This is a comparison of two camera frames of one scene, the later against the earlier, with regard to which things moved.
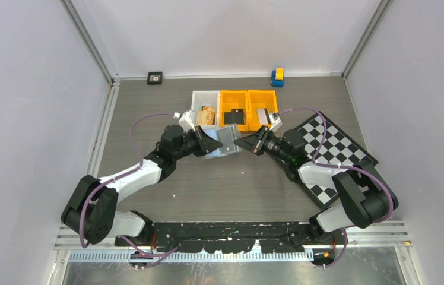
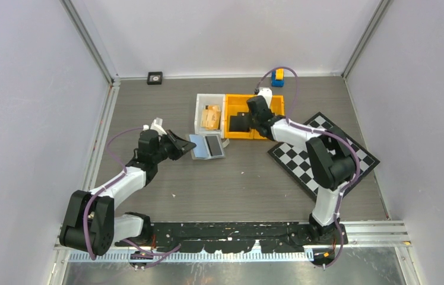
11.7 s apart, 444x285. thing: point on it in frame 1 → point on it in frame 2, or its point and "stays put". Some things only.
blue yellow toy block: x=278 y=77 stays put
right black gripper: x=254 y=142 → x=268 y=107
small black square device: x=154 y=78 stays put
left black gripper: x=206 y=143 → x=179 y=145
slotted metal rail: x=166 y=256 stays put
